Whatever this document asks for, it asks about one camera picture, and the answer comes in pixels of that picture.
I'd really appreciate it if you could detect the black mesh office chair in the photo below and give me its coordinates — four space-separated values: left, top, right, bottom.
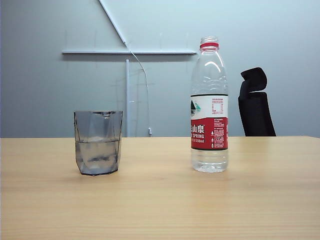
237 66 277 137

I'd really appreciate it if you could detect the clear red-label mineral water bottle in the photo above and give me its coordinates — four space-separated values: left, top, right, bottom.
191 36 230 173

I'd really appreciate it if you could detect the grey transparent faceted cup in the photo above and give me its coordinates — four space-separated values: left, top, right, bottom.
73 110 124 177

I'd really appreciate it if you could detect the white diagonal wall bar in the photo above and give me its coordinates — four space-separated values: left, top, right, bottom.
98 0 129 46

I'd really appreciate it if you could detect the white horizontal wall bar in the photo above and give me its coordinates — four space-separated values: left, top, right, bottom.
61 49 199 56

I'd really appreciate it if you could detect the white vertical wall bar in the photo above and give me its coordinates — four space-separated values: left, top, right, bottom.
124 59 131 138

